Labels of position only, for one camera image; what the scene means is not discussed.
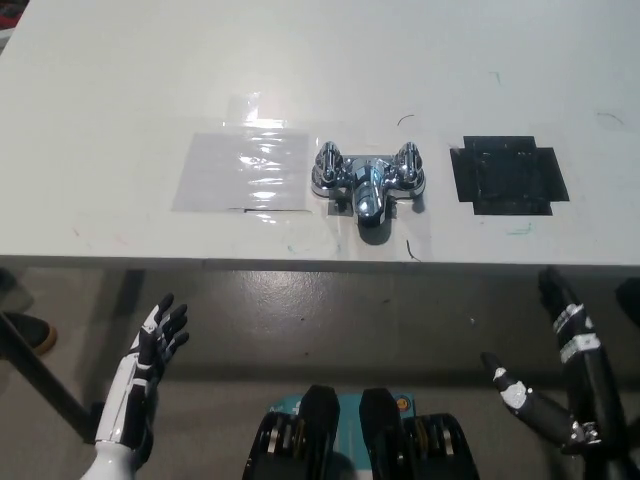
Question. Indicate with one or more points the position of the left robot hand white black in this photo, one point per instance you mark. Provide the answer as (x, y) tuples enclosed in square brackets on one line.
[(135, 380)]

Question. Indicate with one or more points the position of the right robot hand black grey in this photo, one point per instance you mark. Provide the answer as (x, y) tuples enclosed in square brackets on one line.
[(587, 380)]

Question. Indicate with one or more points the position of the chrome faucet body with spout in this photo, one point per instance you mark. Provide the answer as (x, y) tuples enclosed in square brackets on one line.
[(369, 192)]

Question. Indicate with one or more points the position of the black upright table leg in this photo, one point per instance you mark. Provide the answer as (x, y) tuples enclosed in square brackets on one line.
[(129, 295)]

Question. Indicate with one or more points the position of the black slanted table leg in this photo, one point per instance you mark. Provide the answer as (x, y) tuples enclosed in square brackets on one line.
[(45, 380)]

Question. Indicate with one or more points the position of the black shoe tan sole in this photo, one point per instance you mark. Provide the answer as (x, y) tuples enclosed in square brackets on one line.
[(30, 332)]

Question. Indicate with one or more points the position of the black tape square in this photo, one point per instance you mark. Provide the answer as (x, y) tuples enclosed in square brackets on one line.
[(507, 175)]

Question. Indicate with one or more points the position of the clear plastic taped sheet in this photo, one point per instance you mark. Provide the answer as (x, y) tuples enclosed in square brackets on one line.
[(235, 175)]

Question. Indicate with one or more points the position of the red fabric object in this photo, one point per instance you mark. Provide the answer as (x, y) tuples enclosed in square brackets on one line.
[(7, 12)]

